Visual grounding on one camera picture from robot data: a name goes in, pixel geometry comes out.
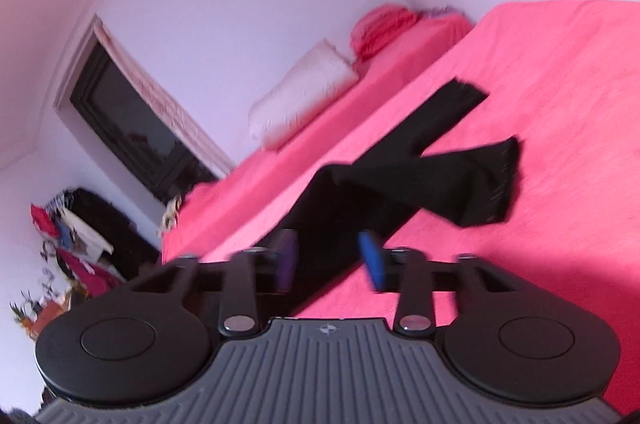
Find white pillow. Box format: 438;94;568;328
247;39;359;151

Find near bed pink cover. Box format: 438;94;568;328
199;0;640;414

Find light patterned curtain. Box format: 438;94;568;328
91;16;235;176

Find folded pink blanket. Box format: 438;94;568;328
350;3;421;60

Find bed pink cover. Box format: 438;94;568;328
160;13;472;262
199;0;640;414

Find beige cloth on bed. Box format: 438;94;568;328
158;196;182;236

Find dark window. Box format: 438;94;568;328
70;42;219;203

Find wooden shelf with items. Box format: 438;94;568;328
10;289;73;340

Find pile of hanging clothes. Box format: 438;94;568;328
29;187;160;297

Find black pants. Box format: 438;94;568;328
258;79;520;319

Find far bed pink cover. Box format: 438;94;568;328
160;13;472;262

